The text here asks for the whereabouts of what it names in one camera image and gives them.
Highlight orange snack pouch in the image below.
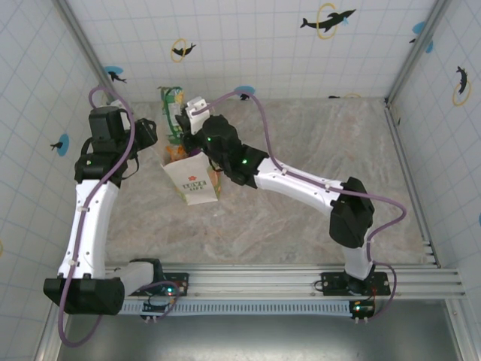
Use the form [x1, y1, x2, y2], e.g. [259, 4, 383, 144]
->
[166, 144, 188, 163]

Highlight grey metal sheet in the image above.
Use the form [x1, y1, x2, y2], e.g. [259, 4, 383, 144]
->
[56, 314, 467, 361]

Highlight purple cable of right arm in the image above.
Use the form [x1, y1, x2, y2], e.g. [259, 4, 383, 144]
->
[201, 86, 408, 323]

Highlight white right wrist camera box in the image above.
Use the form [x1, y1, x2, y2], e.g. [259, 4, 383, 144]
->
[184, 96, 216, 135]

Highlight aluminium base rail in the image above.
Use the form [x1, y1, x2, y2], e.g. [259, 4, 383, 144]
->
[104, 262, 467, 302]

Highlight aluminium side rail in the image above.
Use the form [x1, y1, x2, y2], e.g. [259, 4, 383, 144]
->
[383, 98, 441, 268]

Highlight large dolphin sticker yellow ring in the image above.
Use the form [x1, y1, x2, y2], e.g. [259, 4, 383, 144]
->
[299, 2, 357, 41]

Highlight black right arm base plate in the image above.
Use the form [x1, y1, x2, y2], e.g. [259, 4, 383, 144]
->
[320, 271, 390, 297]

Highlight white slotted cable duct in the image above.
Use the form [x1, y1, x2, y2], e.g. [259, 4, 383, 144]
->
[119, 300, 356, 317]

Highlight thin black cable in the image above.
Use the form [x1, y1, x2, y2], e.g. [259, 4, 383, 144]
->
[80, 137, 141, 181]

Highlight green snack pouch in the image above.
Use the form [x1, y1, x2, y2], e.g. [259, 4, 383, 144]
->
[156, 85, 186, 146]

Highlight aluminium corner post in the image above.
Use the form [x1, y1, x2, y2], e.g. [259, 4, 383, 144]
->
[55, 0, 122, 112]
[386, 0, 452, 105]

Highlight paper bag with flower print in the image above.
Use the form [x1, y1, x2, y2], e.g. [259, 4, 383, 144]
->
[160, 144, 223, 207]

